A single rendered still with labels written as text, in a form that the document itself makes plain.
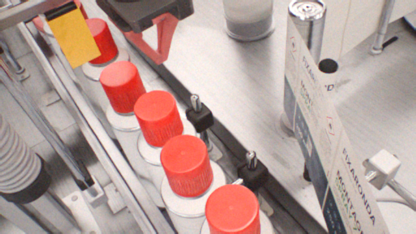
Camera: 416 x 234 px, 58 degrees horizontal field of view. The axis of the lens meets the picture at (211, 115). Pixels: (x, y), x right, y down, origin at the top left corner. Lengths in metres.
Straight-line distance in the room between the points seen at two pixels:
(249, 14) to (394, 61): 0.23
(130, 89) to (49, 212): 0.22
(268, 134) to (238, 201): 0.29
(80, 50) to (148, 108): 0.11
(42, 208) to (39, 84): 0.35
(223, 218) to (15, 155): 0.13
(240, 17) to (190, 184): 0.41
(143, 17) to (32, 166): 0.15
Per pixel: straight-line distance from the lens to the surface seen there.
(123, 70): 0.32
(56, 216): 0.50
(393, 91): 0.59
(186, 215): 0.28
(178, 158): 0.25
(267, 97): 0.55
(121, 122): 0.34
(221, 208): 0.23
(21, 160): 0.26
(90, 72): 0.40
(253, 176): 0.43
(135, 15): 0.35
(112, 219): 0.54
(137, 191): 0.39
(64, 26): 0.36
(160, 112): 0.28
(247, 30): 0.64
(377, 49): 0.64
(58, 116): 0.70
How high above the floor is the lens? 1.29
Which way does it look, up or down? 50 degrees down
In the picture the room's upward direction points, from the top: 10 degrees counter-clockwise
